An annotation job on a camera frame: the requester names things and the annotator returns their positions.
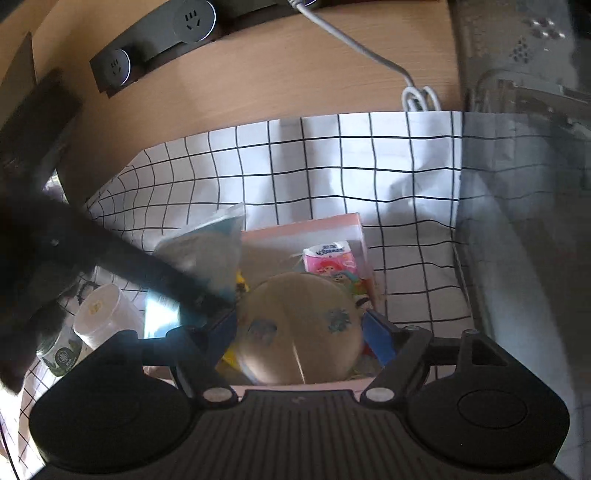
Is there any yellow cartoon visor cap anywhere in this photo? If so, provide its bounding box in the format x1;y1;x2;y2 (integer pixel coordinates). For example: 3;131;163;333
221;270;252;372

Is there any clear plastic storage box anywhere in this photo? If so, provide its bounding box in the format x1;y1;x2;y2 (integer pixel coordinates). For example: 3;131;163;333
450;0;591;462

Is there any pink tissue pack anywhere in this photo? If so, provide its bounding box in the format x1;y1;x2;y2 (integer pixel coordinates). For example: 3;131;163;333
302;242;377;310

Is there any dark flat stand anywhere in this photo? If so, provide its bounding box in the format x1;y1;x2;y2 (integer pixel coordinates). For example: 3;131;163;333
0;69;84;185

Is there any pink cardboard box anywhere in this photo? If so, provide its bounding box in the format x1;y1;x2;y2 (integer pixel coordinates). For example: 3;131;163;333
228;212;386;398

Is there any black grid white tablecloth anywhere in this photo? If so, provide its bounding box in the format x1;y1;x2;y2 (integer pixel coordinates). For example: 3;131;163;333
0;111;481;480

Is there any light blue flat packet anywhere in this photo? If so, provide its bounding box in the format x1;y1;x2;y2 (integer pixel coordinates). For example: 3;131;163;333
144;293;204;340

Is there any blue and clear plastic packet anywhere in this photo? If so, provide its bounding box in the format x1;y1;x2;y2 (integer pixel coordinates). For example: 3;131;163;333
152;202;246;303

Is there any green lid glass jar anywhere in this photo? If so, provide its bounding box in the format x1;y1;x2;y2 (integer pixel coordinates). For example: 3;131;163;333
36;325;93;378

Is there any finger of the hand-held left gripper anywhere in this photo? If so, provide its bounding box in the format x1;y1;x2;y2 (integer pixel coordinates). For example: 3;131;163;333
92;226;228;324

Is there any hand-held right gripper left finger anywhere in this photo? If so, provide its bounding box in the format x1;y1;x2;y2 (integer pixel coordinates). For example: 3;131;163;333
99;307;238;407

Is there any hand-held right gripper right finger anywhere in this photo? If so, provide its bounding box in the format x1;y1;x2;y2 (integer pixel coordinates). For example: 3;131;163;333
360;310;506;407

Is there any white cable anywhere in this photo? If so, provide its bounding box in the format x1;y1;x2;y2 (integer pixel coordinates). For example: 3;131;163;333
288;0;441;112

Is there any clear plastic jar orange label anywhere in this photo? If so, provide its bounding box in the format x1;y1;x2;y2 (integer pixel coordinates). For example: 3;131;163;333
73;284;146;352

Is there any black power strip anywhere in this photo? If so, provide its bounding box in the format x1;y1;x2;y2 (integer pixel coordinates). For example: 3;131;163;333
89;0;324;99

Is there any round tan wooden disc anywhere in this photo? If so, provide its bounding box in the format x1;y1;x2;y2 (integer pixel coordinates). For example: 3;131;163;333
235;272;365;386

